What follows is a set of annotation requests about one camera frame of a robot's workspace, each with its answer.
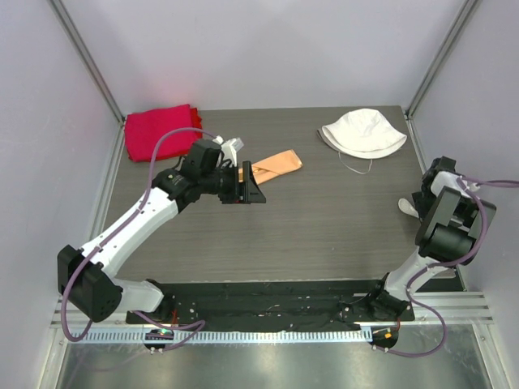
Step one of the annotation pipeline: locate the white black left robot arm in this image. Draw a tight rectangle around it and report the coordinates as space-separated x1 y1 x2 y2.
58 138 266 323

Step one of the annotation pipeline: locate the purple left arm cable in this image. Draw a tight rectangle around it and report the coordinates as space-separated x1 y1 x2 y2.
60 126 220 357

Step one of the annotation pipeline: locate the aluminium frame rail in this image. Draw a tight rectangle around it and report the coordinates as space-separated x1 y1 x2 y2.
49 292 494 331

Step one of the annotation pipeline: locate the red folded cloth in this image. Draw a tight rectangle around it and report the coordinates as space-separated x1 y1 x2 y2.
124 105 202 162

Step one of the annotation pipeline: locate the beige satin napkin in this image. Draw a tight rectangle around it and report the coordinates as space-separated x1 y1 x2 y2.
251 150 303 184

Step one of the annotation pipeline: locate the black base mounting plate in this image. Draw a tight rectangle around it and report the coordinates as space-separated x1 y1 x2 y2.
148 280 414 332

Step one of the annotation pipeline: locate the white bucket hat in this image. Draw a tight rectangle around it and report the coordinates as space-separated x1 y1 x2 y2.
316 108 407 175

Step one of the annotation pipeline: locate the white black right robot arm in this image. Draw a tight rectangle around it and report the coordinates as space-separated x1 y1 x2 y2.
366 156 496 321

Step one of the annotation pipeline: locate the white ceramic spoon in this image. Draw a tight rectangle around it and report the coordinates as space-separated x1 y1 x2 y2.
397 198 419 219

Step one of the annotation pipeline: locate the white slotted cable duct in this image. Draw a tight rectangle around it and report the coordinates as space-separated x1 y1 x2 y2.
80 327 372 344

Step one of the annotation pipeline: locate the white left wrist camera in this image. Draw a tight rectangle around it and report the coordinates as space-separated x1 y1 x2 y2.
213 136 243 167

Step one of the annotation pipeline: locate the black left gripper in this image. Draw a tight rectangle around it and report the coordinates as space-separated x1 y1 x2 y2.
200 160 265 204

